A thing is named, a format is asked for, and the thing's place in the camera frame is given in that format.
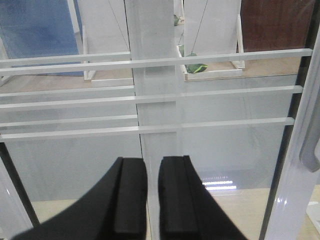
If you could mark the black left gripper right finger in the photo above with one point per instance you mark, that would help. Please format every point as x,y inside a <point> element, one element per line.
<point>187,210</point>

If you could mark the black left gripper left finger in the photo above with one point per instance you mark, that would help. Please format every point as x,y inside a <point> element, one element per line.
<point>113,209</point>

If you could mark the white sliding glass door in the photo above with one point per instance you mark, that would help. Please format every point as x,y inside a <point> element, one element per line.
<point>233,129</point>

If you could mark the white fixed glass door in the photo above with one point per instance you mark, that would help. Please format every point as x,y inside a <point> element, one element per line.
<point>62,134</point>

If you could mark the plywood base platform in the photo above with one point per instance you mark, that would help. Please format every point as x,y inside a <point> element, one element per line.
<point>246,208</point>

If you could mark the green object on platform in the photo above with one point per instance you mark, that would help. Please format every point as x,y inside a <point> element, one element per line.
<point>196,68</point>

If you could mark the white panel stand left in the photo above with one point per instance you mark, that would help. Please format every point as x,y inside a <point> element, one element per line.
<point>100,27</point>

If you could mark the white panel stand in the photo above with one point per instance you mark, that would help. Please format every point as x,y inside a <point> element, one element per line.
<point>100,27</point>
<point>209,27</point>

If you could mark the white panel stand right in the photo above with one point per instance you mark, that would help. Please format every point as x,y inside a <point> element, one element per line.
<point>209,27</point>

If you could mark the blue panel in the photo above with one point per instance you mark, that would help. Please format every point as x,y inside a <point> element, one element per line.
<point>37,28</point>

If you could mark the brown wooden panel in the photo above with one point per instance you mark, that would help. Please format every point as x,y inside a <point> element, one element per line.
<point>269,25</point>

